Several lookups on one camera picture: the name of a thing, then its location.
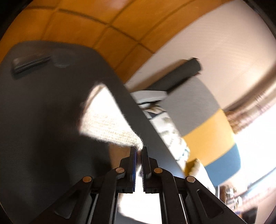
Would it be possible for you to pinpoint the wooden side desk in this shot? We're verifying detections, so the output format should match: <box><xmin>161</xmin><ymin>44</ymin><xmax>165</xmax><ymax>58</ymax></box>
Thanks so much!
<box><xmin>220</xmin><ymin>182</ymin><xmax>275</xmax><ymax>223</ymax></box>

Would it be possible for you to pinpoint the white deer print pillow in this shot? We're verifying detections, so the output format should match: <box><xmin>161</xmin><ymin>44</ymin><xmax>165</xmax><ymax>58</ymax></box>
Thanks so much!
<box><xmin>184</xmin><ymin>159</ymin><xmax>216</xmax><ymax>195</ymax></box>

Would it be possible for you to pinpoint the geometric pattern pillow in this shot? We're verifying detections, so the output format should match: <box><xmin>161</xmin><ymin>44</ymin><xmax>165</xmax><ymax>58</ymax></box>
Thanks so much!
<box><xmin>143</xmin><ymin>106</ymin><xmax>190</xmax><ymax>170</ymax></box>

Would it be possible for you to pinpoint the cream knitted sweater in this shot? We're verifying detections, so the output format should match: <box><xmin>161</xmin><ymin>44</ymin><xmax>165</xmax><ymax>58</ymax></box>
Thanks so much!
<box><xmin>79</xmin><ymin>84</ymin><xmax>161</xmax><ymax>223</ymax></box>

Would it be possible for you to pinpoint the grey yellow blue sofa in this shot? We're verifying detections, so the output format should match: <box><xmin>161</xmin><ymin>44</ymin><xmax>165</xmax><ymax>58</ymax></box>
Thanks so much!
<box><xmin>129</xmin><ymin>76</ymin><xmax>242</xmax><ymax>188</ymax></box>

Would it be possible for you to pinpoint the black rolled mat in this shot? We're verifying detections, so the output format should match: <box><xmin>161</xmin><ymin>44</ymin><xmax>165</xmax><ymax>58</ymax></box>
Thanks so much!
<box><xmin>145</xmin><ymin>57</ymin><xmax>201</xmax><ymax>91</ymax></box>

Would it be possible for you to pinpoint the left floral curtain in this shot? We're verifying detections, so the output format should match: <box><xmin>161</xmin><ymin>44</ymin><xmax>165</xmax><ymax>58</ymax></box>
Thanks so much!
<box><xmin>224</xmin><ymin>81</ymin><xmax>276</xmax><ymax>134</ymax></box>

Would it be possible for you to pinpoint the small black device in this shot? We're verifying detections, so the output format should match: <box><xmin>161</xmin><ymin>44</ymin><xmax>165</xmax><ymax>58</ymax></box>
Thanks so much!
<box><xmin>12</xmin><ymin>52</ymin><xmax>51</xmax><ymax>74</ymax></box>

